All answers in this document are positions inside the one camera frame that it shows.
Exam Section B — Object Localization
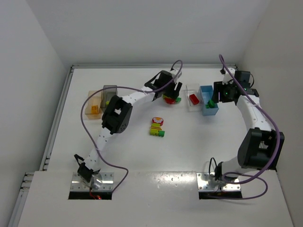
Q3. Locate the lego cluster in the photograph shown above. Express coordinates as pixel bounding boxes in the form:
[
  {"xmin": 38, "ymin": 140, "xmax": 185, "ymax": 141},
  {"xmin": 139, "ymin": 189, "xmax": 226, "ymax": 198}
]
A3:
[{"xmin": 162, "ymin": 95, "xmax": 182, "ymax": 105}]

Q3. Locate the green lego plate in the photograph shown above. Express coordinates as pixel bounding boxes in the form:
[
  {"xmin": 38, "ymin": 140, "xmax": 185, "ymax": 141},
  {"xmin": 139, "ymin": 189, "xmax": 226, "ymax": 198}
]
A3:
[{"xmin": 205, "ymin": 99, "xmax": 215, "ymax": 109}]

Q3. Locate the orange slice lego brick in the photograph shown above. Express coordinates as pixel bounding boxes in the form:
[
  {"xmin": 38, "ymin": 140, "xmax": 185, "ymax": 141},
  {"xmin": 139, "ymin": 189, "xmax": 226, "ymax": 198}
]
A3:
[{"xmin": 91, "ymin": 105, "xmax": 99, "ymax": 114}]

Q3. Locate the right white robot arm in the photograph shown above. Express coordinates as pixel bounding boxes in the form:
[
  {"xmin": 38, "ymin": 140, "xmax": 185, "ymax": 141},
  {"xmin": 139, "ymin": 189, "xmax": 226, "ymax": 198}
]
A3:
[{"xmin": 211, "ymin": 69, "xmax": 285, "ymax": 182}]

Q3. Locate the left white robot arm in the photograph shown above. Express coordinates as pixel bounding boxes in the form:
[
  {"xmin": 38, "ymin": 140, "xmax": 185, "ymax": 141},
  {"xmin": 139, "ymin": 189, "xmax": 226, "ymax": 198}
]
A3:
[{"xmin": 75, "ymin": 68, "xmax": 182, "ymax": 183}]

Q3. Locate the blue plastic container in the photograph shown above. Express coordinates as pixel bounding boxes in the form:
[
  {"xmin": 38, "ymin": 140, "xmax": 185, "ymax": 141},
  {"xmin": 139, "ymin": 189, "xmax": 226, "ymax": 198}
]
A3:
[{"xmin": 200, "ymin": 85, "xmax": 219, "ymax": 116}]

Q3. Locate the clear plastic container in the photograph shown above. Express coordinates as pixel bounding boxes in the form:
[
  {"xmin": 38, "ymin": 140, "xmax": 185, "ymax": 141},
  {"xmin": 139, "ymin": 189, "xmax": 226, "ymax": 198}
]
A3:
[{"xmin": 186, "ymin": 84, "xmax": 202, "ymax": 112}]

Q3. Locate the red flower lego brick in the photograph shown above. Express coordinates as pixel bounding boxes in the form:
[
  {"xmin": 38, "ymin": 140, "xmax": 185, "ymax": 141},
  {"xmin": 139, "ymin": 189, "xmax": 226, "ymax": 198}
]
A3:
[{"xmin": 152, "ymin": 117, "xmax": 164, "ymax": 126}]

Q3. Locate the yellow striped lego brick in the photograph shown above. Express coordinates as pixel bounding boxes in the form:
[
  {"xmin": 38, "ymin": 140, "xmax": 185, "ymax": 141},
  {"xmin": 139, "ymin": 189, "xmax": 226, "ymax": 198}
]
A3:
[{"xmin": 150, "ymin": 123, "xmax": 162, "ymax": 136}]

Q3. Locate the green lego brick bottom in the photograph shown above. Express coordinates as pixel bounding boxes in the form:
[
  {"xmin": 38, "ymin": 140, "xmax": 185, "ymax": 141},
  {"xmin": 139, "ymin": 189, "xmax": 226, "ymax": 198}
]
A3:
[{"xmin": 158, "ymin": 130, "xmax": 165, "ymax": 137}]

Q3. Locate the grey translucent container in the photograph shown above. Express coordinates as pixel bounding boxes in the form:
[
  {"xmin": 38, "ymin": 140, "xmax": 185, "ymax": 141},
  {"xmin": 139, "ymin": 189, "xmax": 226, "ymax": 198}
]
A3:
[{"xmin": 100, "ymin": 85, "xmax": 117, "ymax": 112}]

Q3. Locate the orange translucent container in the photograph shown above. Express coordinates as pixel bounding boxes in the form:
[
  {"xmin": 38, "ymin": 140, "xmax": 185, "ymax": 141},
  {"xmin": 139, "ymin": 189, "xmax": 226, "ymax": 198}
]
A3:
[{"xmin": 85, "ymin": 92, "xmax": 102, "ymax": 120}]

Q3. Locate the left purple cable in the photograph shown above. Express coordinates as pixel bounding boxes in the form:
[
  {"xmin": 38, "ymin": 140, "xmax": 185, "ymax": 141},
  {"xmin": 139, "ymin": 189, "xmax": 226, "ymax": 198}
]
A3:
[{"xmin": 80, "ymin": 60, "xmax": 184, "ymax": 192}]

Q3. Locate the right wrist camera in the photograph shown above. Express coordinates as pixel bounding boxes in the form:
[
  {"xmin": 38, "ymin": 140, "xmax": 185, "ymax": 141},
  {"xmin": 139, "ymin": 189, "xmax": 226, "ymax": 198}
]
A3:
[{"xmin": 220, "ymin": 68, "xmax": 236, "ymax": 85}]

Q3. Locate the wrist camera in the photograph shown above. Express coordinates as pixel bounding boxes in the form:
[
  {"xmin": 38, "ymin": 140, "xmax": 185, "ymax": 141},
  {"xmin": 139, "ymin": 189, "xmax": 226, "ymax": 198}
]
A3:
[
  {"xmin": 169, "ymin": 69, "xmax": 182, "ymax": 81},
  {"xmin": 220, "ymin": 68, "xmax": 236, "ymax": 85}
]

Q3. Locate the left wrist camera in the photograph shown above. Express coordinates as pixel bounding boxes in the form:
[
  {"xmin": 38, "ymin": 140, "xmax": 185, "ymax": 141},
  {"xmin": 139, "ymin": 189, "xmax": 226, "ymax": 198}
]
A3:
[{"xmin": 169, "ymin": 69, "xmax": 182, "ymax": 81}]

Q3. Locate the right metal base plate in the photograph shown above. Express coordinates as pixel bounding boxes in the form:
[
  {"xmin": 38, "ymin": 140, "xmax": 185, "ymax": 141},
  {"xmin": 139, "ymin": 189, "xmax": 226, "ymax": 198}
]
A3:
[{"xmin": 196, "ymin": 172, "xmax": 241, "ymax": 193}]

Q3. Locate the metal base plate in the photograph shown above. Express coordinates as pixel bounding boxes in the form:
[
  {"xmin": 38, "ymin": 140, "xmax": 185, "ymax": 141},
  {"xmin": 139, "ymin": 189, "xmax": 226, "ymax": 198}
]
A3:
[
  {"xmin": 196, "ymin": 172, "xmax": 241, "ymax": 193},
  {"xmin": 70, "ymin": 172, "xmax": 114, "ymax": 192}
]

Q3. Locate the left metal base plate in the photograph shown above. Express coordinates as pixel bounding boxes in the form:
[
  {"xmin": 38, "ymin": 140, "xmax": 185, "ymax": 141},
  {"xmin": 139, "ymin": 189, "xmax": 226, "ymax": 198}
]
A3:
[{"xmin": 70, "ymin": 172, "xmax": 114, "ymax": 192}]

